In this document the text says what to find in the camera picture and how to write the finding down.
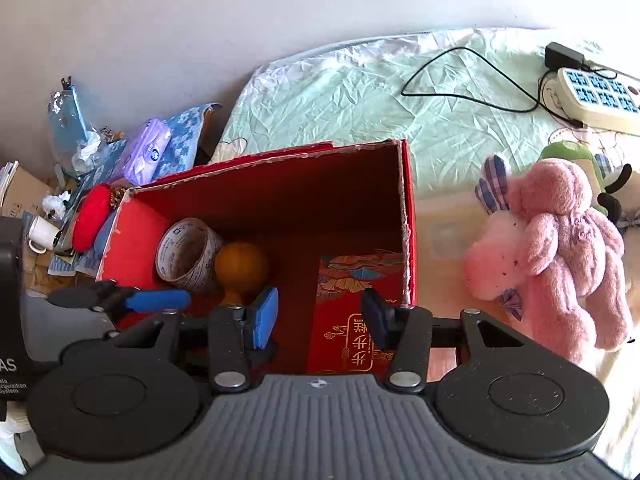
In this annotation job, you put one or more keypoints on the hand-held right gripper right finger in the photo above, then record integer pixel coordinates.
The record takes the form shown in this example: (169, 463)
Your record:
(375, 317)

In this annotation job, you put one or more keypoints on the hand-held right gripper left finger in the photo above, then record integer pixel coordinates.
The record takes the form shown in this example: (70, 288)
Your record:
(267, 317)

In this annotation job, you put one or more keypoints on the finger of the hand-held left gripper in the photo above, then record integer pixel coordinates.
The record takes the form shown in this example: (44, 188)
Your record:
(155, 301)

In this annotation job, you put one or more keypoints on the red patterned gift box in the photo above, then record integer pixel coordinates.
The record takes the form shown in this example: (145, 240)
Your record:
(345, 280)

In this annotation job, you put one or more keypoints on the orange-brown gourd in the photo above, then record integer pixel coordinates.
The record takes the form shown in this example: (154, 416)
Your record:
(242, 267)

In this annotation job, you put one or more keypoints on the red cardboard box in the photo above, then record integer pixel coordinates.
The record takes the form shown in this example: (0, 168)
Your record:
(280, 200)

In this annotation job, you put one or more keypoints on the clear tape roll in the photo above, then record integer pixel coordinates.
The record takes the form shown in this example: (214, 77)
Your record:
(200, 266)

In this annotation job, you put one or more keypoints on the white mug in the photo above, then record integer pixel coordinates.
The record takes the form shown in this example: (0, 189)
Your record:
(44, 232)

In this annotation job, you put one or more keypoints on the crumpled white tissue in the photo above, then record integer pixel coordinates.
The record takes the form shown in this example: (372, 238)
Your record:
(56, 204)

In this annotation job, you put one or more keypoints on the brown cardboard box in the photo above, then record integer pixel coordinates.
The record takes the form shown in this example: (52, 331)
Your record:
(25, 190)

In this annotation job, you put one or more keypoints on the red pouch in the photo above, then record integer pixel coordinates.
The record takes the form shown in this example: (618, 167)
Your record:
(92, 215)

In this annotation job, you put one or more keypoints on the purple wipes pack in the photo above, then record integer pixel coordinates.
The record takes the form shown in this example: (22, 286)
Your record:
(145, 150)

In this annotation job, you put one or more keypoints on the blue patterned cloth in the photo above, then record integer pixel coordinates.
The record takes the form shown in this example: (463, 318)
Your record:
(185, 135)

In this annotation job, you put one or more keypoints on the blue plastic bag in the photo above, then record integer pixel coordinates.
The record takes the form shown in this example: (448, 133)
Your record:
(70, 120)

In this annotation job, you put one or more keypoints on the pink plush toy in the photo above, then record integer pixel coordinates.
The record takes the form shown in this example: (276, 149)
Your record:
(550, 220)

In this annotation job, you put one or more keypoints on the plush dog toy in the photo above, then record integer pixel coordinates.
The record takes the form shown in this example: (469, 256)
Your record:
(565, 152)

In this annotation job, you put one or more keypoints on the white power strip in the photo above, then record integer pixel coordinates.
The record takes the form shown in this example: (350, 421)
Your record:
(600, 110)

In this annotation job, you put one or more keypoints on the black power adapter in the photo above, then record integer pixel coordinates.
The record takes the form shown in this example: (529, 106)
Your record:
(564, 55)

